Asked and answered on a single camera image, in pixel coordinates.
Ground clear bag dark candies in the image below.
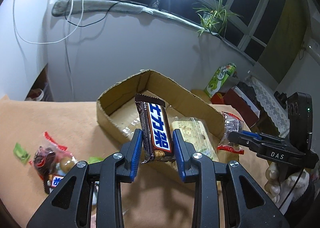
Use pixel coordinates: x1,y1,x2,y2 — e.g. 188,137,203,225
216,111,245,155

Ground biscuit pack clear wrapper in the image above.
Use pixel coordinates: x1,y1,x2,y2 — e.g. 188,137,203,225
169,117,219,161

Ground red dates snack bag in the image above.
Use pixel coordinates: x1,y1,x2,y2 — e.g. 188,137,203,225
28,131,75,180

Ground brown snickers bar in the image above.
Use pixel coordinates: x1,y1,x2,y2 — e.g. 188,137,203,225
135,93,175,163

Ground green candy packet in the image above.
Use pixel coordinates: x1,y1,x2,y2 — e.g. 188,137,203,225
13,143,30,164

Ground green lid jelly cup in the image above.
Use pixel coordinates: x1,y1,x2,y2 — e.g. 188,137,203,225
88,156,104,164

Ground brown jelly cup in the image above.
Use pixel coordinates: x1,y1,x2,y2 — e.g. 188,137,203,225
59,156,76,173

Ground gloved right hand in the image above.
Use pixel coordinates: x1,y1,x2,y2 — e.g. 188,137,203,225
264,162,310,208

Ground white lace cloth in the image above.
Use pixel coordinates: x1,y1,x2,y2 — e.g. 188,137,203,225
246,75,290,137

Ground red box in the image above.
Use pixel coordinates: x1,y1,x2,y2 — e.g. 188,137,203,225
210,86,260,128

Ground cardboard box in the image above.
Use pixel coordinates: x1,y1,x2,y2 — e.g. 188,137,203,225
97,70,225,181

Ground peach table cloth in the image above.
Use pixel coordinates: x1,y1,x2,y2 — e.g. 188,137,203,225
0,93,273,228

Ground potted spider plant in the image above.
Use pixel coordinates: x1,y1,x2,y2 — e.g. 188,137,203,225
193,0,242,37

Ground grey windowsill cloth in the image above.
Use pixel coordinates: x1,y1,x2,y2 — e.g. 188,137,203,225
51,0,256,65

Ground white cable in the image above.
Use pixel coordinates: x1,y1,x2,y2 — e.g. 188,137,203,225
12,0,85,45

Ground black cable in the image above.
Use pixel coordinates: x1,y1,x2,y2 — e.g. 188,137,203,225
64,0,121,28

